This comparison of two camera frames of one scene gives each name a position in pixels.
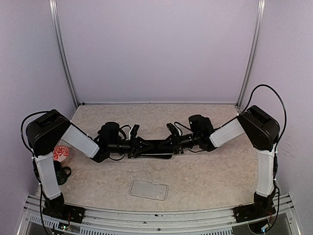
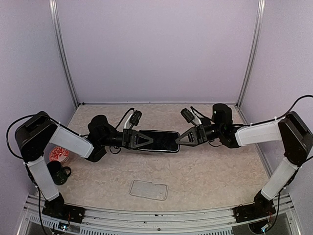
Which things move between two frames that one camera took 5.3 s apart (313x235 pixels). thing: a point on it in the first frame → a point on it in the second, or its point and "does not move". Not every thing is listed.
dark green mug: x=61 y=173 does not move
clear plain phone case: x=148 y=190 does not move
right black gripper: x=176 y=146 → x=195 y=134
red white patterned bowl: x=60 y=153 does not move
